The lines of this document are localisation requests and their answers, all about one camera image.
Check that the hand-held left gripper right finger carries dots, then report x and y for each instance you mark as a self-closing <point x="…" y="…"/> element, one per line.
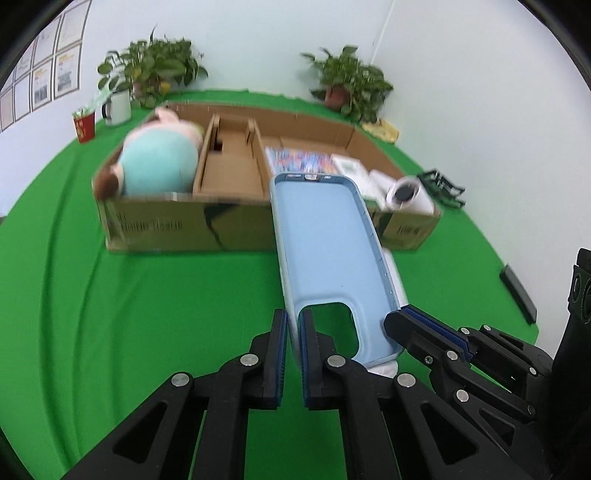
<point x="305" y="369"/>

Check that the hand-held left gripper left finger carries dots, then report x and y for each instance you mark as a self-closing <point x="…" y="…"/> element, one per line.
<point x="278" y="369"/>

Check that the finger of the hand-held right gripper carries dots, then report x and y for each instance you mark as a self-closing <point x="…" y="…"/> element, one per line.
<point x="508" y="355"/>
<point x="415" y="332"/>

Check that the light blue phone case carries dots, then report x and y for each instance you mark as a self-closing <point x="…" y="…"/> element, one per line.
<point x="323" y="249"/>

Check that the white paper towel roll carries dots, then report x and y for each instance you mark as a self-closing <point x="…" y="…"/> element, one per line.
<point x="406" y="194"/>

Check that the white and green carton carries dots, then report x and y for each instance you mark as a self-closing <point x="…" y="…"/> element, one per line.
<point x="351" y="166"/>

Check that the brown cardboard box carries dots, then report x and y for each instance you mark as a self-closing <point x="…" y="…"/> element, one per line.
<point x="152" y="221"/>

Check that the colourful board game box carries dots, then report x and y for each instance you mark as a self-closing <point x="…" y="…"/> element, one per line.
<point x="295" y="161"/>

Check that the black rectangular device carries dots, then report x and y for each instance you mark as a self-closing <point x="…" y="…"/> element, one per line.
<point x="519" y="293"/>

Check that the black plastic rack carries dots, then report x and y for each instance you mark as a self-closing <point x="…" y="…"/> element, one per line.
<point x="443" y="184"/>

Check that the yellow woven mat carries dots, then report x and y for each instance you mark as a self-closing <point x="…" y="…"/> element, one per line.
<point x="383" y="129"/>

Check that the teal and pink plush toy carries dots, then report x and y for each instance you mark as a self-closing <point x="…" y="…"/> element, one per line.
<point x="157" y="161"/>

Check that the potted plant in red pot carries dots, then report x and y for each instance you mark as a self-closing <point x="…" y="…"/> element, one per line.
<point x="346" y="74"/>

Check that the white enamel mug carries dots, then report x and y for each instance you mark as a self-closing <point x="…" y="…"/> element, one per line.
<point x="120" y="106"/>

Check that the red paper cup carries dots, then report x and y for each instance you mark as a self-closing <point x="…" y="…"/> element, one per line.
<point x="84" y="129"/>

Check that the large leafy potted plant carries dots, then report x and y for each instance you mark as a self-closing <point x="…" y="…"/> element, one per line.
<point x="157" y="60"/>

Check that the group of framed certificates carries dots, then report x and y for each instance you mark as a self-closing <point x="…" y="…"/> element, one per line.
<point x="64" y="74"/>

